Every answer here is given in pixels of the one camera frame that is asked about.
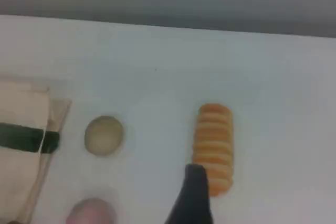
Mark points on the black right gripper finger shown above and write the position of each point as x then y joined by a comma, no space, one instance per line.
193,200

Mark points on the long ridged bread loaf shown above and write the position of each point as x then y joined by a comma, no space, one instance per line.
214,134

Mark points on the pink peach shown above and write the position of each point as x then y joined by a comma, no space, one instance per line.
90,212

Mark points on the beige round fruit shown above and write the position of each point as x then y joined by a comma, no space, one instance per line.
103,136

